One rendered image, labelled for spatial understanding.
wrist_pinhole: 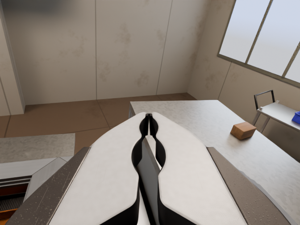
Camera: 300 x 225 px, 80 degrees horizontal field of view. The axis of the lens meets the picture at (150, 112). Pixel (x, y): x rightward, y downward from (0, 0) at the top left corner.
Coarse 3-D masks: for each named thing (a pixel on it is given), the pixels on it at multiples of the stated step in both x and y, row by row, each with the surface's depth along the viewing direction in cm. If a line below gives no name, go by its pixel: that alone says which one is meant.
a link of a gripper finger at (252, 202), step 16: (224, 160) 8; (224, 176) 7; (240, 176) 7; (240, 192) 7; (256, 192) 7; (240, 208) 6; (256, 208) 6; (272, 208) 6; (256, 224) 6; (272, 224) 6; (288, 224) 6
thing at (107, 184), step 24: (144, 120) 11; (96, 144) 9; (120, 144) 9; (96, 168) 8; (120, 168) 8; (72, 192) 7; (96, 192) 7; (120, 192) 7; (72, 216) 6; (96, 216) 6; (120, 216) 6
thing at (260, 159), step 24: (192, 120) 94; (216, 120) 97; (240, 120) 101; (216, 144) 78; (240, 144) 81; (264, 144) 84; (240, 168) 68; (264, 168) 69; (288, 168) 71; (288, 192) 61
